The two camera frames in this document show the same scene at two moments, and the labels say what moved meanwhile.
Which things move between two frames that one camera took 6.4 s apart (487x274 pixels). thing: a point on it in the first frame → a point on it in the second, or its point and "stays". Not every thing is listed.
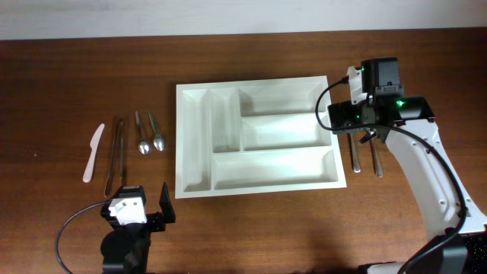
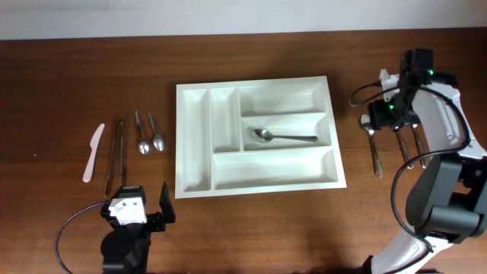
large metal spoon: [378, 167] stays
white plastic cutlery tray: [253, 136] stays
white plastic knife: [93, 144] stays
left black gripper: [153, 221] stays
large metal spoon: [356, 164] → [264, 136]
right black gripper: [365, 137] → [386, 115]
